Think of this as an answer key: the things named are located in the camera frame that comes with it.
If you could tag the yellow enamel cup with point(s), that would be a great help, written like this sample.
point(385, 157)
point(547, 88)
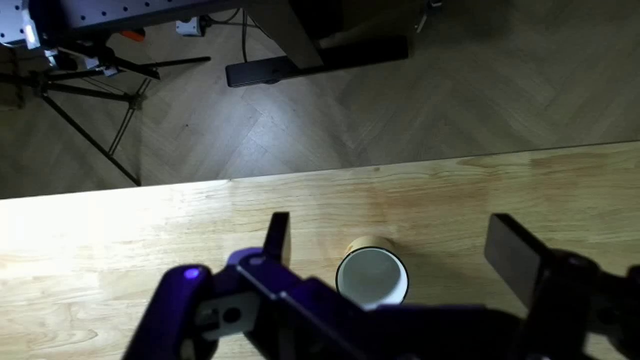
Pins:
point(372, 273)

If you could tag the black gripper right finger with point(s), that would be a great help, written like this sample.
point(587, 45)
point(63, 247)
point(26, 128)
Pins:
point(537, 273)

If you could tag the grey perforated metal frame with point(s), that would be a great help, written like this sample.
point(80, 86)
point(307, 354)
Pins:
point(50, 22)

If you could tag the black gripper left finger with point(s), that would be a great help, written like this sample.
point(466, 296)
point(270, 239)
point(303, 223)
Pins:
point(275, 296)

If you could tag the white power strip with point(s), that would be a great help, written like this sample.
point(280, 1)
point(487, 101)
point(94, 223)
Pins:
point(189, 27)

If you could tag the black furniture base bar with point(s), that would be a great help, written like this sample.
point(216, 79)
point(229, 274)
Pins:
point(270, 70)

